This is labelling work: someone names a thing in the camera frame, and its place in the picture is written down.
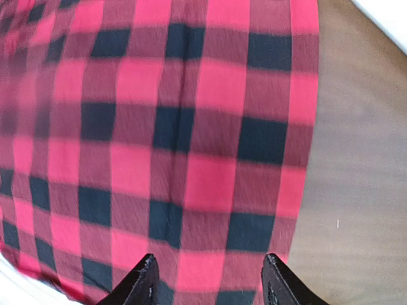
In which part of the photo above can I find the white plastic basin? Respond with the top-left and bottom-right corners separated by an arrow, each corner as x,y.
352,0 -> 407,54

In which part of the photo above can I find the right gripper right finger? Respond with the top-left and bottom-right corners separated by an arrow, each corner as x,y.
261,253 -> 328,305

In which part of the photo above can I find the red black plaid shirt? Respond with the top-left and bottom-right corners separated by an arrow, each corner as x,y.
1,1 -> 319,304

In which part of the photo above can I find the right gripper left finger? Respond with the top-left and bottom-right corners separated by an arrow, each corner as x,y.
97,254 -> 159,305

